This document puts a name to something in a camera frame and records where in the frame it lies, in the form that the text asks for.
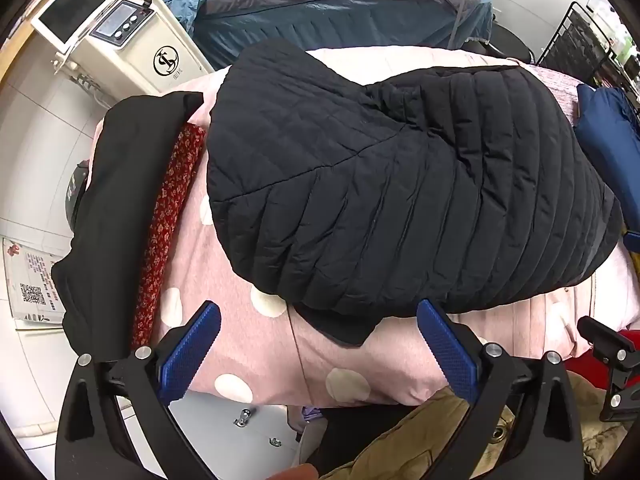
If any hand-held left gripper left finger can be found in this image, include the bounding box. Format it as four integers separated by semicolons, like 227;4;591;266
55;300;223;480

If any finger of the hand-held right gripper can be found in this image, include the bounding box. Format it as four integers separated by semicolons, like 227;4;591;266
577;316;640;423

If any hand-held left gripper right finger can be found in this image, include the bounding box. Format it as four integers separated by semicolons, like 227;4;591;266
416;299;586;480

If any black quilted jacket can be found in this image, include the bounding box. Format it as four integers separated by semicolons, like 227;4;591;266
206;37;625;346

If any person's left hand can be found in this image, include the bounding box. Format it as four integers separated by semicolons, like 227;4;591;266
272;462;321;480

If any pink polka dot blanket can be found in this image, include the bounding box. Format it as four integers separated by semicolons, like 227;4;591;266
92;46;640;408

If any khaki garment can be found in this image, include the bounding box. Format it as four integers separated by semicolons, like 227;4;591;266
320;370;631;480

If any red floral cloth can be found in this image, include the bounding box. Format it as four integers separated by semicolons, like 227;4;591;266
131;122;207;351

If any black cloth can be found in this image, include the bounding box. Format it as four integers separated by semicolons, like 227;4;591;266
51;91;206;356

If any printed paper notice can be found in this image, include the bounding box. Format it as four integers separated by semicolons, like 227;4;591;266
2;237;68;331

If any navy blue garment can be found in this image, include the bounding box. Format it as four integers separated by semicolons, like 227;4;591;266
572;82;640;166

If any black chair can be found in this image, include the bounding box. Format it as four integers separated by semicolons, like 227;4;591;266
462;25;536;63

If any beige machine with control panel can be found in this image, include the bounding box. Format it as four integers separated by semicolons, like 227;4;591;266
65;0;216;106

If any teal bed cover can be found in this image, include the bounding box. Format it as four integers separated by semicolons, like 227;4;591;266
192;0;496;68

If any white framed monitor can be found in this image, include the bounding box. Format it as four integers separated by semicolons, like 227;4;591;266
31;0;121;53

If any black wire rack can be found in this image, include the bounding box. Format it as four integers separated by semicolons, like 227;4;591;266
537;1;640;106

